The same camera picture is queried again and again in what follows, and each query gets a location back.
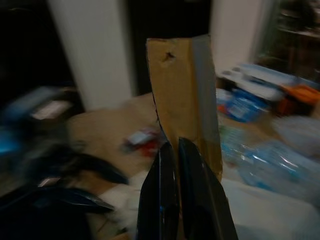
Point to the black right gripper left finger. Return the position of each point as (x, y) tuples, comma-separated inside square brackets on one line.
[(157, 200)]

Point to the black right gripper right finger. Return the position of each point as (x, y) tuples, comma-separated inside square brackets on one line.
[(202, 200)]

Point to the brown cardboard piece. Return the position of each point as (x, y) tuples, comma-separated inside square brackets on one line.
[(182, 100)]

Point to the black rubbish bag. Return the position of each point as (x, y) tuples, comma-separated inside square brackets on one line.
[(50, 200)]

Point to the white crumpled tissue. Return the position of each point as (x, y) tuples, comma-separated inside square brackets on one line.
[(125, 200)]

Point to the small red and white wrapper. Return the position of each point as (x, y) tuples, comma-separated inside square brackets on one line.
[(145, 141)]

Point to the clear plastic water bottle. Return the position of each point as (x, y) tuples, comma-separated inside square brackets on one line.
[(262, 162)]

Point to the white plastic bag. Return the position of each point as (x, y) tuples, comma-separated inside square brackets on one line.
[(275, 215)]

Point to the blue plastic packet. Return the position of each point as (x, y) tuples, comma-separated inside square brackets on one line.
[(237, 105)]

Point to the blue and white package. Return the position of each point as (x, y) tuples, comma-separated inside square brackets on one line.
[(260, 80)]

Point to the orange packet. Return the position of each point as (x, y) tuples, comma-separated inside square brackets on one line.
[(300, 96)]

